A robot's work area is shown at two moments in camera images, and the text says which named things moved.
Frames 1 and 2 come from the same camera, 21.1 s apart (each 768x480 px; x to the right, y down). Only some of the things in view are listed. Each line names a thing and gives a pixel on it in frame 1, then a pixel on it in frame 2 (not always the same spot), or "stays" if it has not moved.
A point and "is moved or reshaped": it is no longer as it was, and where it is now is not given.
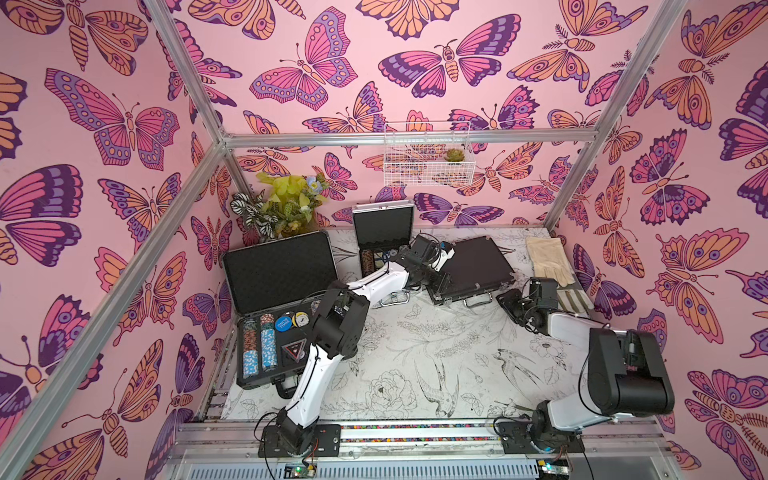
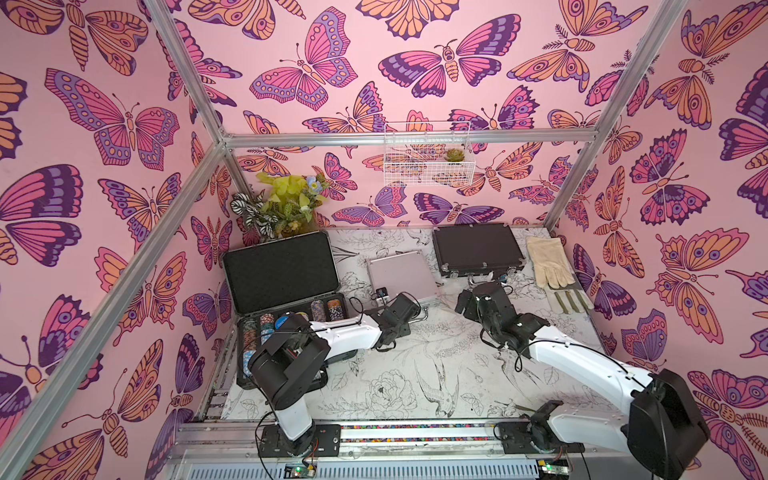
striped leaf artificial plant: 243,205 stays
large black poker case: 275,287 stays
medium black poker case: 475,271 is moved or reshaped
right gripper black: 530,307 to 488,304
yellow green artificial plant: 292,202 stays
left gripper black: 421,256 to 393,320
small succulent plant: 454,155 stays
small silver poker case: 380,228 is moved or reshaped
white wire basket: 428,165 stays
